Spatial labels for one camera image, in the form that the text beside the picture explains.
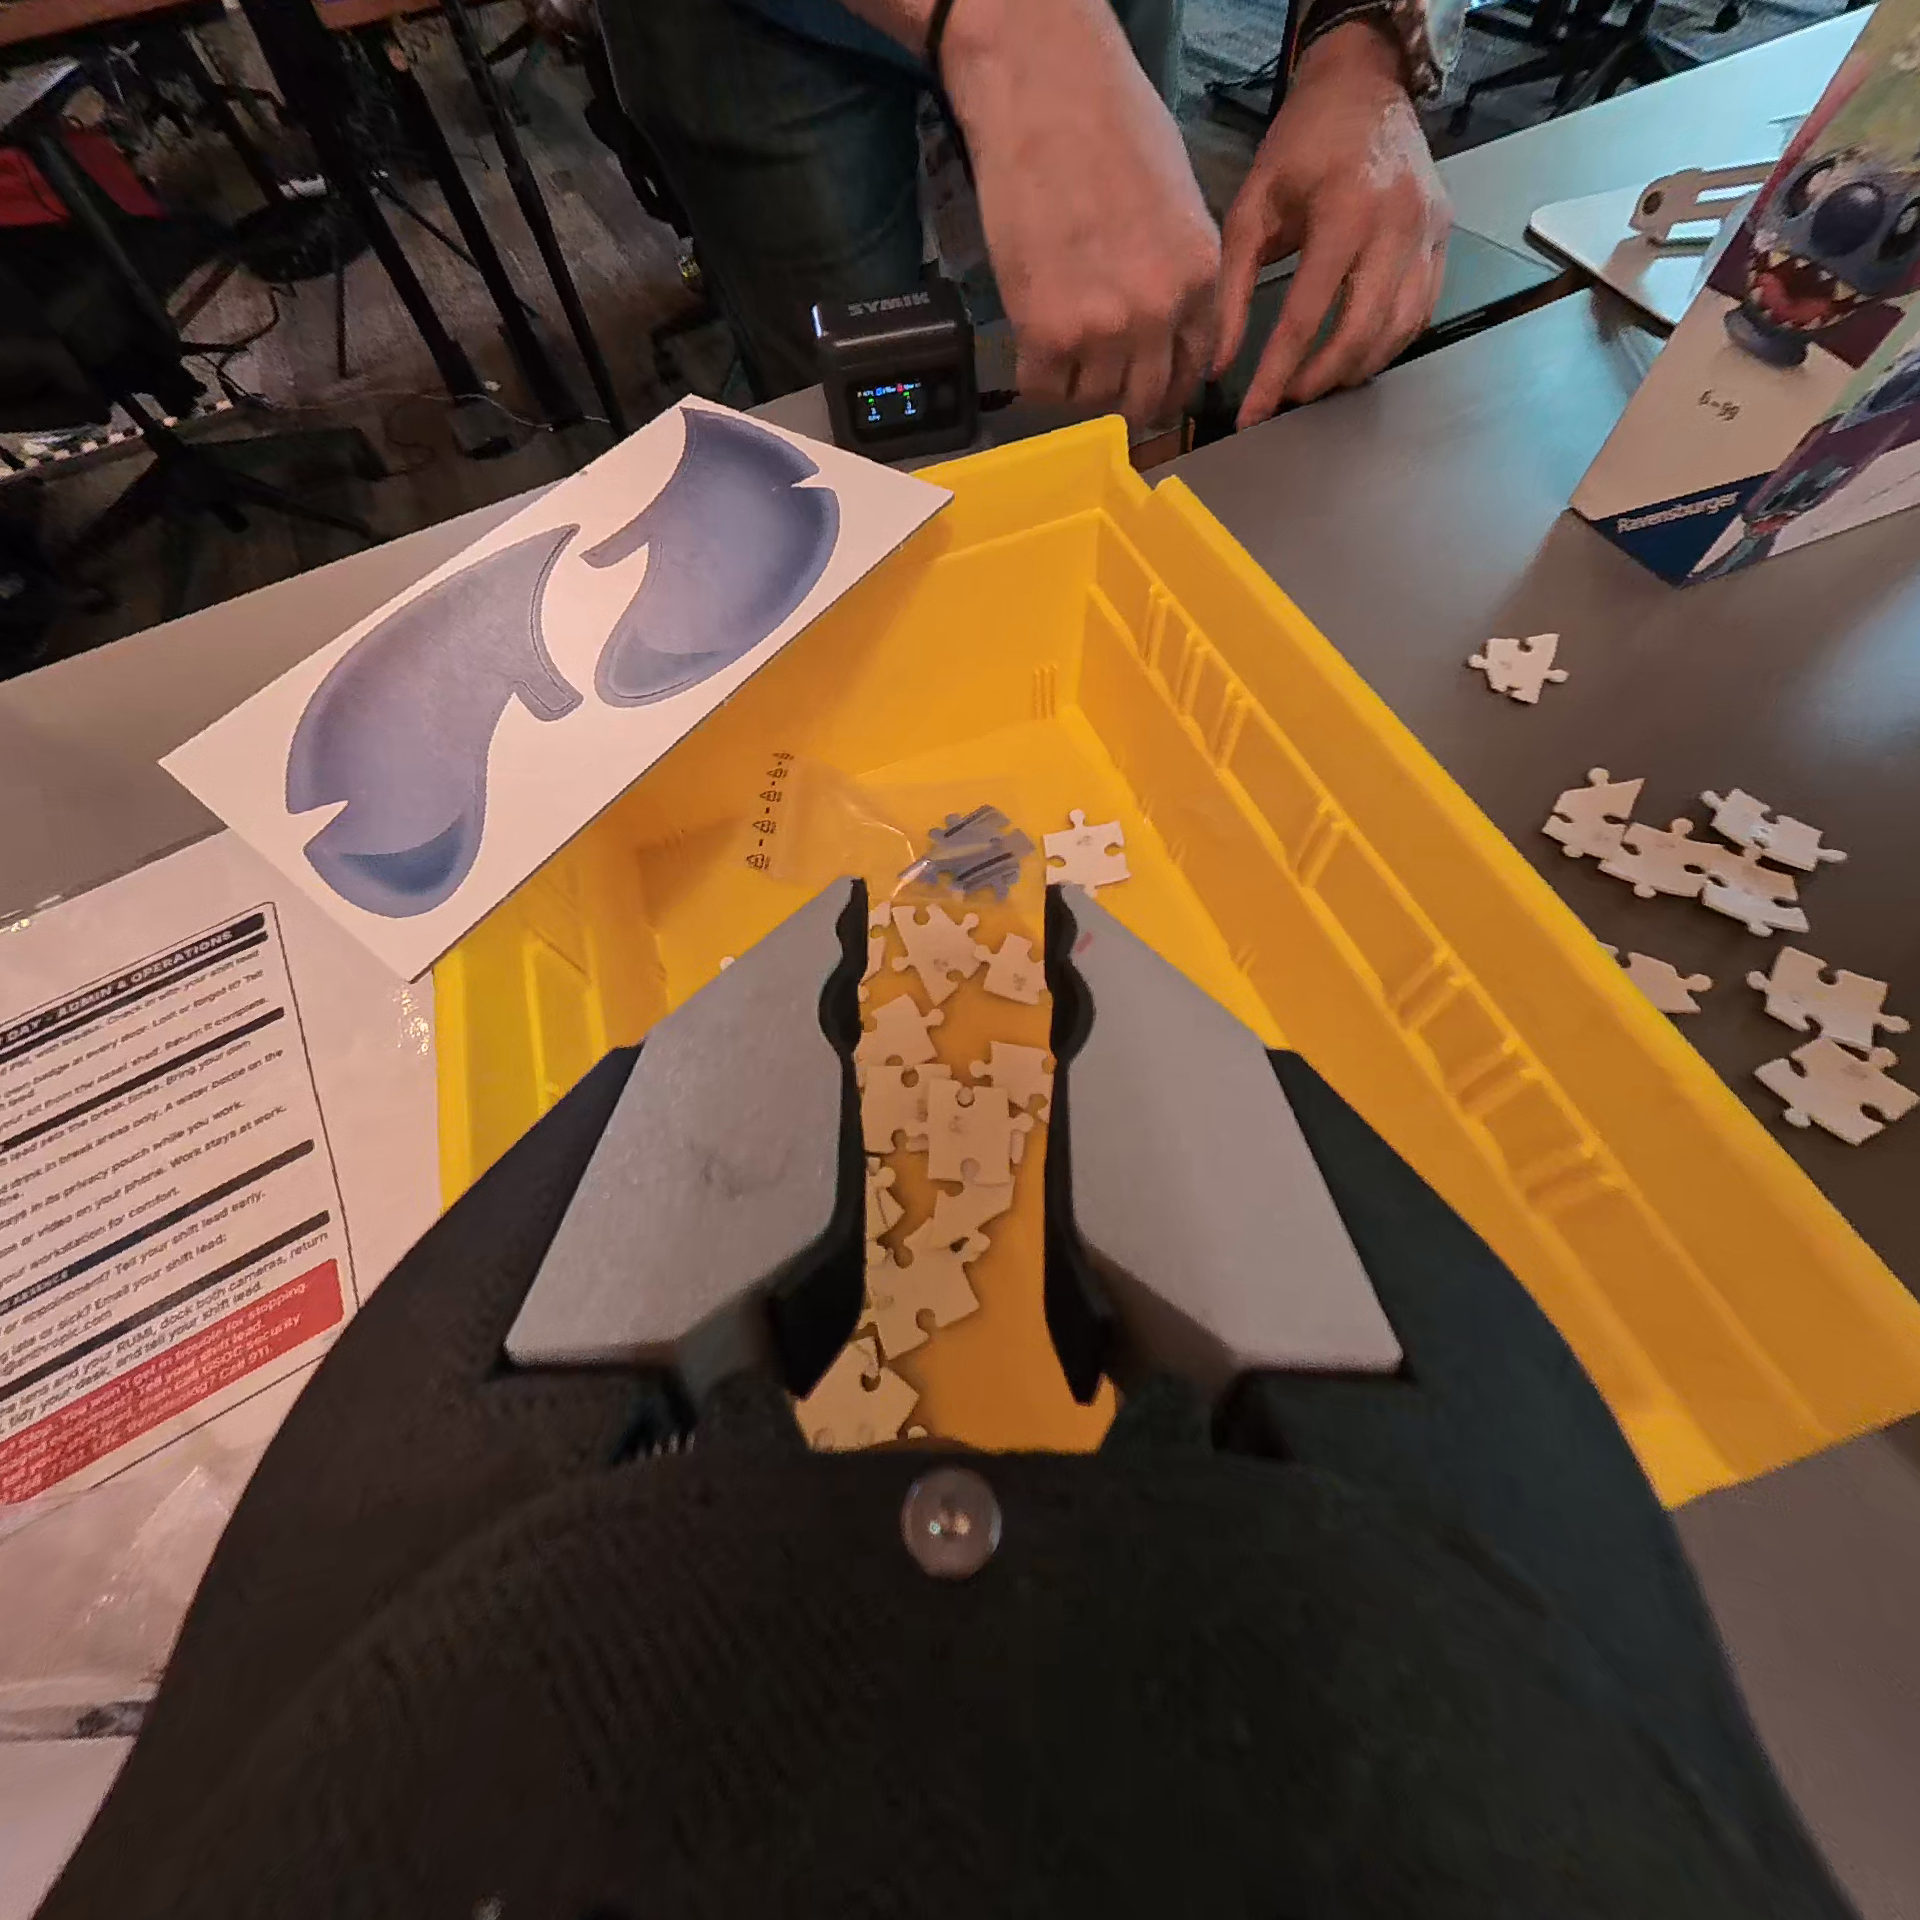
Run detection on puzzle box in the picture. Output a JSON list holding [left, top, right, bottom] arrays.
[[1567, 0, 1920, 586]]

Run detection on pale wooden cutout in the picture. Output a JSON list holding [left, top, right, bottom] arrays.
[[1626, 164, 1776, 248]]

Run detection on black device with screen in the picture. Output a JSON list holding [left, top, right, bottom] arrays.
[[809, 277, 979, 462]]

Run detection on white card with blue ears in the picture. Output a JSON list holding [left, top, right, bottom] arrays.
[[157, 393, 957, 985]]

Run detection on pile of white puzzle pieces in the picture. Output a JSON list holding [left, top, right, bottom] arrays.
[[720, 808, 1133, 1449]]

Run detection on printed instruction sheet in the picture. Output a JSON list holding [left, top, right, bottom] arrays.
[[0, 825, 447, 1652]]

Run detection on white flat board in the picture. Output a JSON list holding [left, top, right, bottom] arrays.
[[1527, 167, 1757, 329]]

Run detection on clear plastic wrapper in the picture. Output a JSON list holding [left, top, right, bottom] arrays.
[[0, 1463, 255, 1749]]

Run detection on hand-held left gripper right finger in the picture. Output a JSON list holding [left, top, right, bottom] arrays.
[[1041, 885, 1407, 1408]]

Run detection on black tripod stand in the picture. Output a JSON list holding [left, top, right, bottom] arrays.
[[230, 0, 632, 440]]

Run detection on yellow plastic bin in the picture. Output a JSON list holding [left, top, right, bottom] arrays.
[[431, 416, 1920, 1508]]

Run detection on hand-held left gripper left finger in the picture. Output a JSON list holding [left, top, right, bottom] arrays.
[[505, 879, 872, 1400]]

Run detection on clear bag of blue parts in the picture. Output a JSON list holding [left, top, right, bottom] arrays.
[[742, 743, 1050, 916]]

